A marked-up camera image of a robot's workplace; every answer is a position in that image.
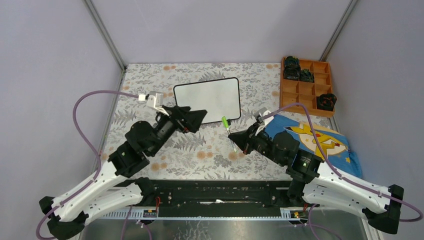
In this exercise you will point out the orange wooden compartment tray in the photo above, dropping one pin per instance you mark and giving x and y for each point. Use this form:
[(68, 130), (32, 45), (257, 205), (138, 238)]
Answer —
[(306, 93)]

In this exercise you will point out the blue yellow cartoon cloth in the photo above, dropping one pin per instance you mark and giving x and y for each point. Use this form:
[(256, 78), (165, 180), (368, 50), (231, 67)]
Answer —
[(334, 144)]

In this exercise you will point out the left aluminium frame post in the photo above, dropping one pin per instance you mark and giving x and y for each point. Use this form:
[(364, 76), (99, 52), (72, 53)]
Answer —
[(104, 33)]

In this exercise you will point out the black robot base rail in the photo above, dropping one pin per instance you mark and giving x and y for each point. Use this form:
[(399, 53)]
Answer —
[(221, 198)]

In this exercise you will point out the small black-framed whiteboard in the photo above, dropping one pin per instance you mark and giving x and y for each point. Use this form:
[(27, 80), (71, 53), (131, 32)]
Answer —
[(220, 98)]

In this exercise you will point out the black object tray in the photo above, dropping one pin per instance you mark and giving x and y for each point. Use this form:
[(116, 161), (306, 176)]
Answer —
[(292, 72), (291, 61), (326, 102), (306, 76)]

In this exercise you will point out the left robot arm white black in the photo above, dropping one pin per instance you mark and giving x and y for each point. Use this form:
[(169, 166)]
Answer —
[(69, 213)]

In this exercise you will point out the black object tray right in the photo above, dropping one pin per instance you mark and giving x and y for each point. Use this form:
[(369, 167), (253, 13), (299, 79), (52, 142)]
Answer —
[(326, 102)]

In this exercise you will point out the black object tray top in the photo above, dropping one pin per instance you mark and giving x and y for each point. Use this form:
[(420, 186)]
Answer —
[(291, 61)]

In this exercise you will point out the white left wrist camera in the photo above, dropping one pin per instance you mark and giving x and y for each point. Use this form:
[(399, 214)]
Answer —
[(154, 100)]

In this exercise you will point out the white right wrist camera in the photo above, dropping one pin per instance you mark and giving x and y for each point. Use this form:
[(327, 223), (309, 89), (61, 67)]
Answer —
[(263, 117)]

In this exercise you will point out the right aluminium frame post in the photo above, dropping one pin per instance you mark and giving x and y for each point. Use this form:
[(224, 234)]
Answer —
[(338, 29)]

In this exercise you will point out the black object tray middle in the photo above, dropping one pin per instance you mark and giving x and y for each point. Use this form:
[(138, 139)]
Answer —
[(306, 76)]

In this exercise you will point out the white marker pen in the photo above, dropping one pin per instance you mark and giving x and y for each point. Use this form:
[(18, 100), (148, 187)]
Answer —
[(231, 142)]

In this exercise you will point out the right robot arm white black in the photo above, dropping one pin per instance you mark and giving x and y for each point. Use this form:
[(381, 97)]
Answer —
[(314, 182)]

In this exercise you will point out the green marker cap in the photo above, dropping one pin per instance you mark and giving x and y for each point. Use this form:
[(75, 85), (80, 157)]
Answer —
[(226, 122)]

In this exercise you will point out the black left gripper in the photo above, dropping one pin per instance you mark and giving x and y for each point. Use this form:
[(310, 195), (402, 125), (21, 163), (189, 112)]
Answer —
[(192, 120)]

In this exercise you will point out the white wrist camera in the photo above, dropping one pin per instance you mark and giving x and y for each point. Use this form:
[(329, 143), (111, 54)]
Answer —
[(154, 100), (263, 117)]

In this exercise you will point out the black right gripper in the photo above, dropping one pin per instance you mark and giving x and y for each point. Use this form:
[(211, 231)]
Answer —
[(245, 140)]

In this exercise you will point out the aluminium frame post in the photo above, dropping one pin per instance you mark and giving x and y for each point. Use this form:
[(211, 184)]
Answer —
[(104, 33), (338, 29)]

